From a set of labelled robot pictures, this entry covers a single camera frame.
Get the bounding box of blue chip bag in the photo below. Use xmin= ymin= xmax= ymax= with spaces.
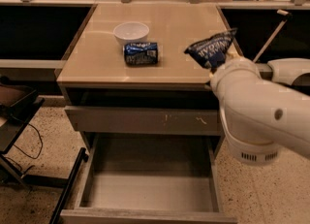
xmin=184 ymin=28 xmax=237 ymax=69

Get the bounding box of black cable on floor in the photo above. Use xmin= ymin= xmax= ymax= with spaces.
xmin=3 ymin=122 xmax=44 ymax=177

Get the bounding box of open middle drawer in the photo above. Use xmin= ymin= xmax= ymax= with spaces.
xmin=61 ymin=134 xmax=237 ymax=224

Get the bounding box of white bowl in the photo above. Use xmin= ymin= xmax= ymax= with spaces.
xmin=113 ymin=21 xmax=149 ymax=46

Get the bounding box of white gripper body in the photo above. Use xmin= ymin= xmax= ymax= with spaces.
xmin=210 ymin=57 xmax=261 ymax=90

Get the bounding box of grey drawer cabinet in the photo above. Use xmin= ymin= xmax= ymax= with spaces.
xmin=55 ymin=2 xmax=245 ymax=224

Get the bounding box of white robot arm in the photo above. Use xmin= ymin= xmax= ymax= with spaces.
xmin=210 ymin=57 xmax=310 ymax=166

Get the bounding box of blue soda can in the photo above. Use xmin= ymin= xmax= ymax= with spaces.
xmin=123 ymin=42 xmax=159 ymax=66

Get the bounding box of white rod with cap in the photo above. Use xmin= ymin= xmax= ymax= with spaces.
xmin=253 ymin=9 xmax=293 ymax=63

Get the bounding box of black cart at left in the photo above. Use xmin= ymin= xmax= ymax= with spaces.
xmin=0 ymin=76 xmax=89 ymax=224

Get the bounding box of closed upper drawer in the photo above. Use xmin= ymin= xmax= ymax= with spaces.
xmin=65 ymin=106 xmax=223 ymax=136

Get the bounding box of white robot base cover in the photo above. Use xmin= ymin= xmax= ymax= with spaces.
xmin=267 ymin=58 xmax=310 ymax=86

